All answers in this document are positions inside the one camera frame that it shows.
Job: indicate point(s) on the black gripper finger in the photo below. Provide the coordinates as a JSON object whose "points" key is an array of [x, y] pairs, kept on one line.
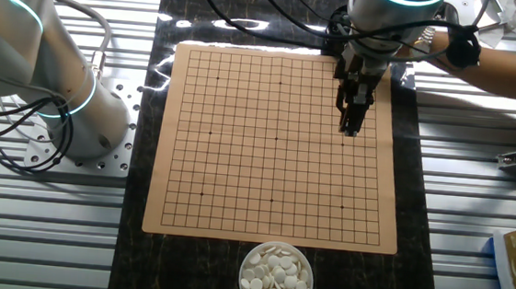
{"points": [[347, 114], [364, 104]]}

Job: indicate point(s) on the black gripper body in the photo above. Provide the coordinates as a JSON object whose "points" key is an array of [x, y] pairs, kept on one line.
{"points": [[360, 72]]}

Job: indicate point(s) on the person's bare forearm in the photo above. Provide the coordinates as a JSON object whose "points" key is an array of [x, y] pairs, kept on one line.
{"points": [[503, 74]]}

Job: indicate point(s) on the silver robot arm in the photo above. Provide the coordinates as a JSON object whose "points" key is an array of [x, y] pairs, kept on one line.
{"points": [[18, 28]]}

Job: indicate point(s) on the tan go board mat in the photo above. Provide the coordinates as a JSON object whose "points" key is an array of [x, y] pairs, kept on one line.
{"points": [[247, 162]]}

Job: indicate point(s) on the silver flat tablet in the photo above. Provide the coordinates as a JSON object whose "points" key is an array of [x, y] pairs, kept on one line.
{"points": [[463, 3]]}

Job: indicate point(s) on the white go stone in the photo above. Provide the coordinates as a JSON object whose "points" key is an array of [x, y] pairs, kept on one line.
{"points": [[285, 262], [256, 285], [279, 275], [290, 282], [255, 259]]}

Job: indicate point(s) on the black marble pattern mat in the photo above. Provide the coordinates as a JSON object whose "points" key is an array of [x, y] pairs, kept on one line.
{"points": [[357, 286]]}

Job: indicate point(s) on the white bowl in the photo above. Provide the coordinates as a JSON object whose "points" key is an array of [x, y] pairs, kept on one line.
{"points": [[241, 281]]}

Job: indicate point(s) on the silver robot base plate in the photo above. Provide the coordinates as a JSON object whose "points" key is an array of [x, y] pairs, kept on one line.
{"points": [[113, 165]]}

